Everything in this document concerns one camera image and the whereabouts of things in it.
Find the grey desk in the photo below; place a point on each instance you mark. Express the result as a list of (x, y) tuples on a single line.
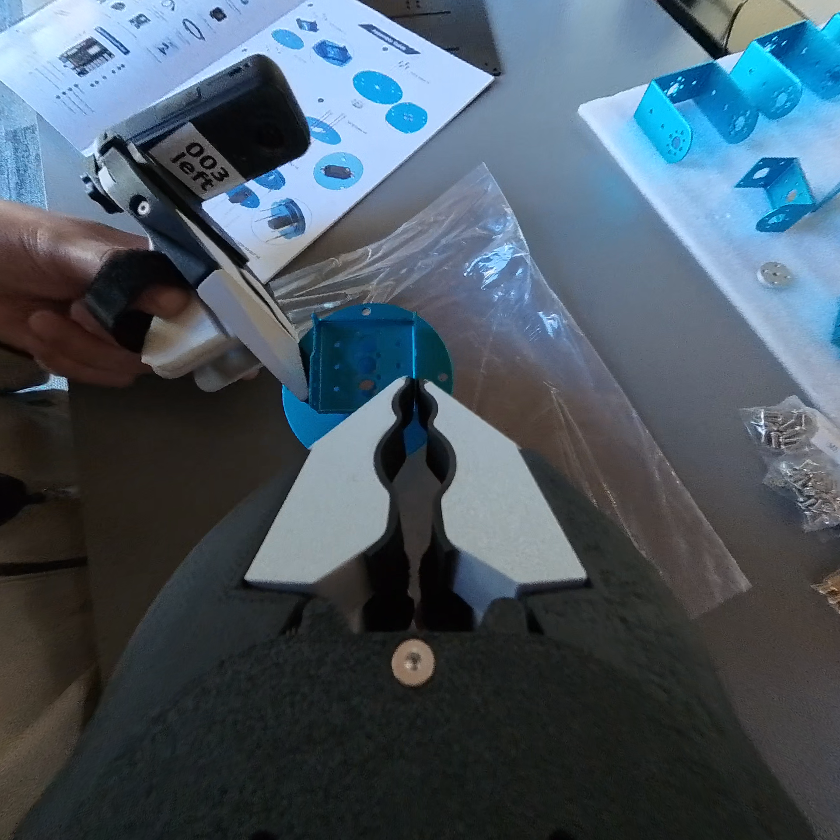
[(656, 295)]

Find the white foam sheet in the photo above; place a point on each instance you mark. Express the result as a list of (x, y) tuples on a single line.
[(709, 216)]

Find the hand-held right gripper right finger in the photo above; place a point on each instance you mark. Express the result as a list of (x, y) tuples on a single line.
[(505, 518)]

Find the small blue angle bracket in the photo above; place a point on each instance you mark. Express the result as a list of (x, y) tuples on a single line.
[(781, 197)]

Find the person's left hand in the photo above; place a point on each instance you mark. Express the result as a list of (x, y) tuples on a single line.
[(46, 282)]

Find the clear plastic bag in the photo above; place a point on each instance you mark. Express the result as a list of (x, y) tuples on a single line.
[(558, 361)]

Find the assembly instruction sheet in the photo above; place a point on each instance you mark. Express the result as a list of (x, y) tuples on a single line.
[(446, 79)]

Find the long blue U bracket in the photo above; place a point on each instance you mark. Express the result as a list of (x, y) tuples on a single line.
[(768, 72), (663, 118), (830, 46)]

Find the pile of small hardware bags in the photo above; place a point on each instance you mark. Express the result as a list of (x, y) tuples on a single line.
[(800, 459)]

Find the blue square metal bracket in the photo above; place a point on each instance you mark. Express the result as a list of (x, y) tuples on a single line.
[(354, 367)]

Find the black flat pad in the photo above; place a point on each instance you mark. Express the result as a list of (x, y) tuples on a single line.
[(459, 26)]

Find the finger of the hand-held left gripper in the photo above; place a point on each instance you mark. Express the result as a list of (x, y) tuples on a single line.
[(262, 321)]

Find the teal round metal plate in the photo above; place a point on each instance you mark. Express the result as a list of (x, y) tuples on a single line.
[(433, 354)]

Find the small silver round hub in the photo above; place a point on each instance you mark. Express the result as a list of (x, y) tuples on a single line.
[(775, 274)]

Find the green round plate with bracket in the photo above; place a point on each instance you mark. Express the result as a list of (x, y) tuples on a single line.
[(836, 328)]

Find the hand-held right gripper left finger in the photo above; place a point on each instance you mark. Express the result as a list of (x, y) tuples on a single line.
[(328, 518)]

